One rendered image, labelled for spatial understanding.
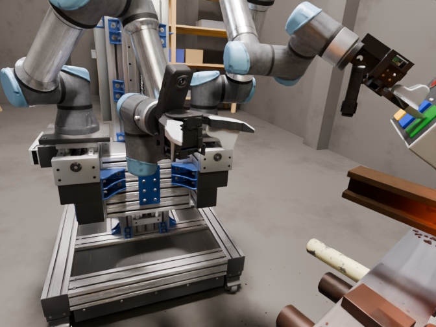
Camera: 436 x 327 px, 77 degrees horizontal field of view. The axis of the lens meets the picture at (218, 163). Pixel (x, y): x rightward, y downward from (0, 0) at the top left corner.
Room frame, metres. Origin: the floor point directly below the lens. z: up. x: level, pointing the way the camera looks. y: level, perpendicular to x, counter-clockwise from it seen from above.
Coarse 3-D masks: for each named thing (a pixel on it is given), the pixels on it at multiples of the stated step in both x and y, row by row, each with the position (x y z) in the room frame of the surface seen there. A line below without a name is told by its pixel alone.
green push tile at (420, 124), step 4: (432, 108) 0.61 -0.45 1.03; (428, 112) 0.61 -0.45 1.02; (432, 112) 0.59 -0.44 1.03; (428, 116) 0.59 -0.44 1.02; (432, 116) 0.57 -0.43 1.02; (420, 120) 0.61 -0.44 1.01; (424, 120) 0.59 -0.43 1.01; (428, 120) 0.57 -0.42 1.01; (412, 124) 0.63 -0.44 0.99; (416, 124) 0.61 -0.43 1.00; (420, 124) 0.59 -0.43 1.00; (424, 124) 0.57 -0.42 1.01; (408, 128) 0.63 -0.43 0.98; (412, 128) 0.61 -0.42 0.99; (416, 128) 0.59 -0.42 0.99; (420, 128) 0.57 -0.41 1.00; (408, 132) 0.61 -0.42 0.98; (412, 132) 0.59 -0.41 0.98; (416, 132) 0.57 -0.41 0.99; (412, 136) 0.57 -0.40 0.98
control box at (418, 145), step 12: (432, 96) 0.69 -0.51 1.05; (396, 120) 0.78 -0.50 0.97; (432, 120) 0.56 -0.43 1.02; (420, 132) 0.56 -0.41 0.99; (432, 132) 0.53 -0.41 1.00; (408, 144) 0.55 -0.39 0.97; (420, 144) 0.54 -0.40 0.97; (432, 144) 0.53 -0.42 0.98; (420, 156) 0.54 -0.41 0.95; (432, 156) 0.53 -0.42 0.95
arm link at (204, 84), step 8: (200, 72) 1.20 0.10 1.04; (208, 72) 1.18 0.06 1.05; (216, 72) 1.17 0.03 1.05; (192, 80) 1.16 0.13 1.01; (200, 80) 1.14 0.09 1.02; (208, 80) 1.14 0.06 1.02; (216, 80) 1.16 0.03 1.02; (224, 80) 1.17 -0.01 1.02; (192, 88) 1.16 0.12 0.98; (200, 88) 1.14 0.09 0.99; (208, 88) 1.14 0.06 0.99; (216, 88) 1.15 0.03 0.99; (224, 88) 1.16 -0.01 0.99; (192, 96) 1.16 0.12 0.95; (200, 96) 1.14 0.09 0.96; (208, 96) 1.14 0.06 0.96; (216, 96) 1.15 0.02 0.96; (200, 104) 1.14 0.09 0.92; (208, 104) 1.14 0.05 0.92; (216, 104) 1.17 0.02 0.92
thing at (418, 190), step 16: (352, 176) 0.25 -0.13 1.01; (368, 176) 0.25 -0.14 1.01; (384, 176) 0.25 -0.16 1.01; (352, 192) 0.26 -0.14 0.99; (368, 192) 0.25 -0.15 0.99; (384, 192) 0.24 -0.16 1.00; (400, 192) 0.22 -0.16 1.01; (416, 192) 0.22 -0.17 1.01; (432, 192) 0.22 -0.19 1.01; (384, 208) 0.23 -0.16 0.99; (400, 208) 0.22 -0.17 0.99; (416, 208) 0.22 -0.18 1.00; (432, 208) 0.21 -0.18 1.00; (416, 224) 0.21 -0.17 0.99; (432, 224) 0.20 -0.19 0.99
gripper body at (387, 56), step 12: (372, 36) 0.64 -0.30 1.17; (360, 48) 0.63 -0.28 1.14; (372, 48) 0.64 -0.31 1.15; (384, 48) 0.63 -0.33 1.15; (348, 60) 0.64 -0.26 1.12; (360, 60) 0.65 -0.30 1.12; (372, 60) 0.64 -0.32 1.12; (384, 60) 0.61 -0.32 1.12; (396, 60) 0.61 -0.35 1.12; (408, 60) 0.59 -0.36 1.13; (372, 72) 0.62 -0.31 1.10; (384, 72) 0.62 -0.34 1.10; (396, 72) 0.61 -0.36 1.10; (372, 84) 0.62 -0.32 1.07; (384, 84) 0.60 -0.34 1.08
